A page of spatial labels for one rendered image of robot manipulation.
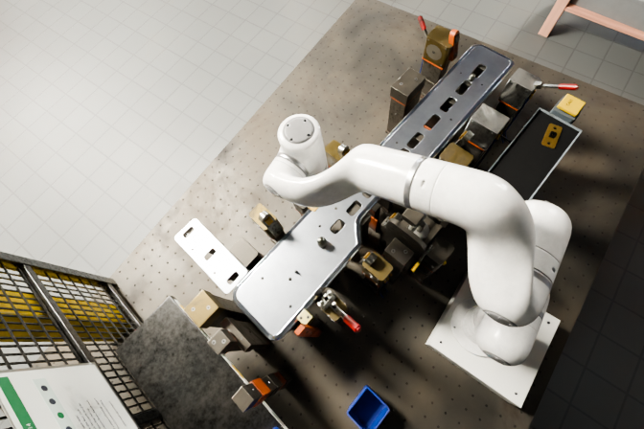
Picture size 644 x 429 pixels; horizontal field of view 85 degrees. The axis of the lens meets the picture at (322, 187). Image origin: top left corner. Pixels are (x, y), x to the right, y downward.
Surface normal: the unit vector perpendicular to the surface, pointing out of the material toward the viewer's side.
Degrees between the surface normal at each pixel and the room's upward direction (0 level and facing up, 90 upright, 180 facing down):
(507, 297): 47
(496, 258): 62
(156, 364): 0
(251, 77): 0
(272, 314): 0
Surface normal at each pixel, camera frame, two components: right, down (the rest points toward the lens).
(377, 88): -0.10, -0.40
